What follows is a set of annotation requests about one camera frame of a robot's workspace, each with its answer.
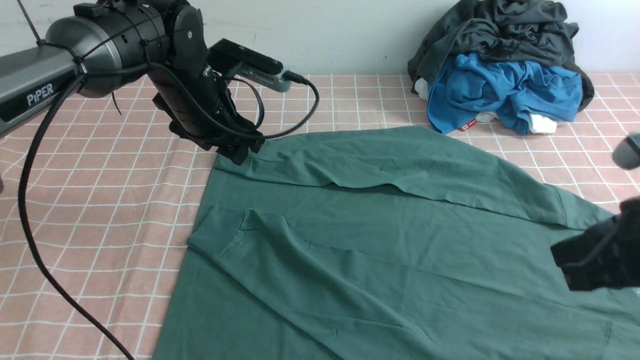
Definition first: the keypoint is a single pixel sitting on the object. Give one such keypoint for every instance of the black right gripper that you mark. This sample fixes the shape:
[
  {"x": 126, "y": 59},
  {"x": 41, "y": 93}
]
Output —
[{"x": 606, "y": 255}]

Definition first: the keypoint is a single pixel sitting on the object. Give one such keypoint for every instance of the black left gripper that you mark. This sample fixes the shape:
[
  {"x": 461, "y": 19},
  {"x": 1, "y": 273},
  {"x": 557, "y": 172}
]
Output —
[{"x": 202, "y": 111}]

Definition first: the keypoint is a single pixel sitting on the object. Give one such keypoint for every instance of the green long-sleeve top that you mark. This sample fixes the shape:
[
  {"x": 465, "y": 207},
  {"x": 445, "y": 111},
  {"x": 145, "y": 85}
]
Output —
[{"x": 388, "y": 244}]

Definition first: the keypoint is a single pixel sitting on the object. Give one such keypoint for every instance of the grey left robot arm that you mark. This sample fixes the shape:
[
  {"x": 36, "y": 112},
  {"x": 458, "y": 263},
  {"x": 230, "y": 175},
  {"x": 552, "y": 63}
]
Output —
[{"x": 109, "y": 44}]

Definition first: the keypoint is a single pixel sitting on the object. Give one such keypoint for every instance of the blue crumpled garment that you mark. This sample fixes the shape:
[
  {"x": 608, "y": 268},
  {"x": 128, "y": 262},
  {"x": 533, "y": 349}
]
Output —
[{"x": 467, "y": 86}]

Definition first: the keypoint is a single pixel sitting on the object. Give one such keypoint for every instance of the dark grey crumpled garment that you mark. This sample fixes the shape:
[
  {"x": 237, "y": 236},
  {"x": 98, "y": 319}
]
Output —
[{"x": 501, "y": 31}]

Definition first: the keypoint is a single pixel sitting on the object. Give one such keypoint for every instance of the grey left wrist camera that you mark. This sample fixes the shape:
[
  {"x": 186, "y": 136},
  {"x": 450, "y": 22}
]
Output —
[{"x": 231, "y": 59}]

